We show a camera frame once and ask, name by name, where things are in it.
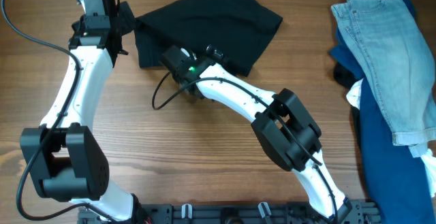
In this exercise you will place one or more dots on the black pants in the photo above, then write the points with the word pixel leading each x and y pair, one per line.
pixel 240 29

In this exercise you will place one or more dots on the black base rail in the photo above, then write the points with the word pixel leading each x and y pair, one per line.
pixel 353 212

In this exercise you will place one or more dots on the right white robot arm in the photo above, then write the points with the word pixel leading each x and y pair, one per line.
pixel 286 131

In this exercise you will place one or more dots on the black garment under pile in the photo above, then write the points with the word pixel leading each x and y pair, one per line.
pixel 343 76

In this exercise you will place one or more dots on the light blue jeans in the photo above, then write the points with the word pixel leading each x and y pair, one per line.
pixel 385 40

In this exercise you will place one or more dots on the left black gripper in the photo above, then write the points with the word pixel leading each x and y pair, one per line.
pixel 118 11

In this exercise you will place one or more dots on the white garment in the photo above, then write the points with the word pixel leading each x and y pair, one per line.
pixel 353 97

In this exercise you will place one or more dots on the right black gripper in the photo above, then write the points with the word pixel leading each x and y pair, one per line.
pixel 216 52

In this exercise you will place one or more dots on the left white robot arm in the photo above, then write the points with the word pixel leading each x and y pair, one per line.
pixel 63 158

